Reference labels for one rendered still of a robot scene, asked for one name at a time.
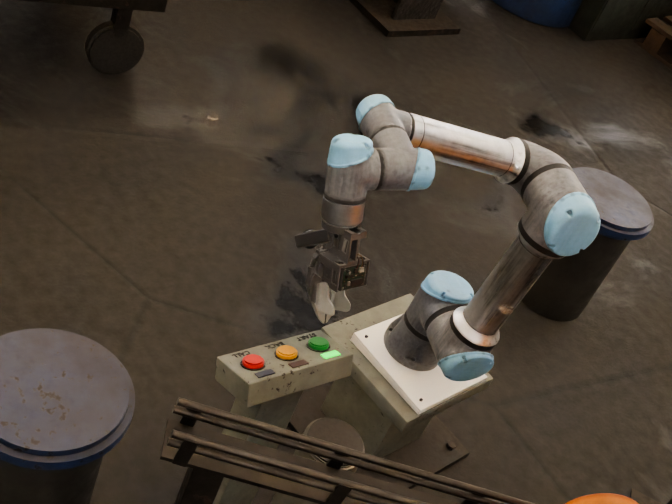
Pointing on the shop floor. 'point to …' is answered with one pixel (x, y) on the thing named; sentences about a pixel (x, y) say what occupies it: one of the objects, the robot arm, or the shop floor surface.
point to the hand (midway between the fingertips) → (322, 314)
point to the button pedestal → (274, 392)
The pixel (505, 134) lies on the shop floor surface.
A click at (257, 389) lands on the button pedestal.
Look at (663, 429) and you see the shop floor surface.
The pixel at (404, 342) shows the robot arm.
